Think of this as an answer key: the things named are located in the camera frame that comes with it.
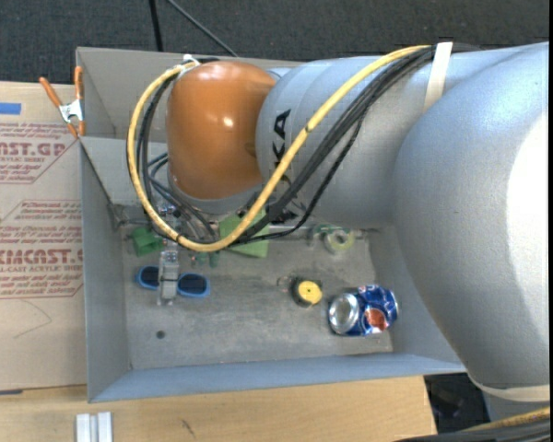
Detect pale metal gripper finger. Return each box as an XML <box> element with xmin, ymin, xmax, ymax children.
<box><xmin>158</xmin><ymin>272</ymin><xmax>177</xmax><ymax>307</ymax></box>
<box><xmin>163</xmin><ymin>250</ymin><xmax>181</xmax><ymax>279</ymax></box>

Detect small green block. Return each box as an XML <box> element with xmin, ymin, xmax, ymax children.
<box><xmin>129</xmin><ymin>227</ymin><xmax>165</xmax><ymax>258</ymax></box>

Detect blue sunglasses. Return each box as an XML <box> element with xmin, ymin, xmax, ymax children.
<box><xmin>135</xmin><ymin>264</ymin><xmax>211</xmax><ymax>299</ymax></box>

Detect light green flat block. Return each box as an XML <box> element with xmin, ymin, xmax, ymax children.
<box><xmin>218</xmin><ymin>213</ymin><xmax>271</xmax><ymax>260</ymax></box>

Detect grey metal bin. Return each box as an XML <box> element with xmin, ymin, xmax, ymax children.
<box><xmin>75</xmin><ymin>46</ymin><xmax>466</xmax><ymax>403</ymax></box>

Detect brown cardboard board, red print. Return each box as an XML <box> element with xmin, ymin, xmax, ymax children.
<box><xmin>0</xmin><ymin>79</ymin><xmax>88</xmax><ymax>393</ymax></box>

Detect yellow and black round disc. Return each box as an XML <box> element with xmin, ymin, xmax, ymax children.
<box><xmin>288</xmin><ymin>276</ymin><xmax>324</xmax><ymax>308</ymax></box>

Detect crushed blue drink can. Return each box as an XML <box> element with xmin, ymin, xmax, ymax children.
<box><xmin>327</xmin><ymin>284</ymin><xmax>400</xmax><ymax>338</ymax></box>

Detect dark green ring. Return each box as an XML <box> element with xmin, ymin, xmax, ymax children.
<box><xmin>308</xmin><ymin>222</ymin><xmax>334</xmax><ymax>248</ymax></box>

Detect yellow-green tape ring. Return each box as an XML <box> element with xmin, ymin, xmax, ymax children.
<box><xmin>324</xmin><ymin>227</ymin><xmax>357</xmax><ymax>255</ymax></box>

